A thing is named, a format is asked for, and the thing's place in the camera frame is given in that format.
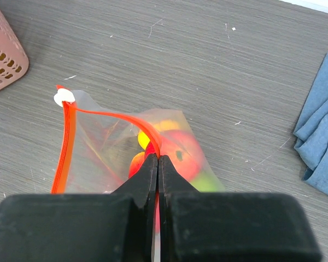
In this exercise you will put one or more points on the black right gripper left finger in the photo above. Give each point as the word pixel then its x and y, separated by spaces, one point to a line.
pixel 82 227

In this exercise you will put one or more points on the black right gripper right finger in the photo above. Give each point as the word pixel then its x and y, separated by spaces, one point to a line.
pixel 256 226

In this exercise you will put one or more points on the green toy apple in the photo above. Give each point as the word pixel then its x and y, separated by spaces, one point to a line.
pixel 207 184

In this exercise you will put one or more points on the red toy pepper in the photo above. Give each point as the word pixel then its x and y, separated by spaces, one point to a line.
pixel 136 164

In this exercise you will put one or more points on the red toy apple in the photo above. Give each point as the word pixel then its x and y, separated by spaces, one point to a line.
pixel 184 152

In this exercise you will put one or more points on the clear zip top bag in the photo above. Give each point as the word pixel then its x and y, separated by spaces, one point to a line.
pixel 99 145

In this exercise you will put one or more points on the blue cloth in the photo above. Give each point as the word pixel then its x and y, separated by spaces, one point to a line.
pixel 311 131

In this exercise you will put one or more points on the pink plastic basket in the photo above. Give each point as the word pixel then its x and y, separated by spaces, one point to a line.
pixel 14 62

